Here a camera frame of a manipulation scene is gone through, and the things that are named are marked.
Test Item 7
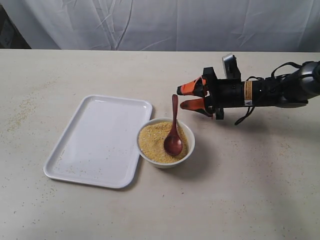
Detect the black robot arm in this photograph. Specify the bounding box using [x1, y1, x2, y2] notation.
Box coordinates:
[176, 60, 320, 125]

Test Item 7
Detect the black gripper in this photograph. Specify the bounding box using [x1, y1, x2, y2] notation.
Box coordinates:
[176, 67, 245, 120]

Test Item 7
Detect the yellow millet grain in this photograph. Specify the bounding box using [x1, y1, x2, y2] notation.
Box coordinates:
[138, 121, 189, 164]

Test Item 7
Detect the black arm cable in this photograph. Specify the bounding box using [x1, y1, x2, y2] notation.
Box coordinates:
[234, 61, 305, 126]

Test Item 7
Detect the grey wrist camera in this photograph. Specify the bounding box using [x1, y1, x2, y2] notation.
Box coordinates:
[222, 53, 241, 79]

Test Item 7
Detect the dark wooden spoon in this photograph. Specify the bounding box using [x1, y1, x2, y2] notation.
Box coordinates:
[163, 94, 183, 156]

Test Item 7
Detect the white ceramic bowl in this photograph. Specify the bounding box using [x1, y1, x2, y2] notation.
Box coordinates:
[136, 117, 196, 169]

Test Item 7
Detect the white backdrop cloth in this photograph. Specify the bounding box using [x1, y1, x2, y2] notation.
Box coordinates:
[1, 0, 320, 52]

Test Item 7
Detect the white rectangular plastic tray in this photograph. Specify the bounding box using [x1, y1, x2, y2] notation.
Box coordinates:
[43, 95, 153, 189]

